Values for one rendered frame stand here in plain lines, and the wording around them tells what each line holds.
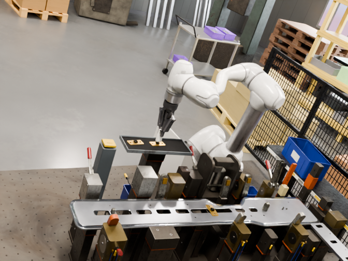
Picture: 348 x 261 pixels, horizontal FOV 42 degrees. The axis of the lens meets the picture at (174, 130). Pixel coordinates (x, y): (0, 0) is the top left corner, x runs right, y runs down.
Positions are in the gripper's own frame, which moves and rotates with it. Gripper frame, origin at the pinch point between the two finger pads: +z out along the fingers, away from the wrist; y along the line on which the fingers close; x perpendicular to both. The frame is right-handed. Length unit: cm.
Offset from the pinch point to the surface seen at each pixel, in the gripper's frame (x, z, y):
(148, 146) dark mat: 6.8, 5.3, -2.2
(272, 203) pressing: -60, 21, -39
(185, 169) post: -10.5, 11.3, -15.2
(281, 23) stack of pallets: -576, 32, 447
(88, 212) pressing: 47, 21, -27
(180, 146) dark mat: -13.3, 5.3, -3.5
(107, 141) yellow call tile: 27.1, 5.3, 3.8
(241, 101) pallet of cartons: -266, 77, 192
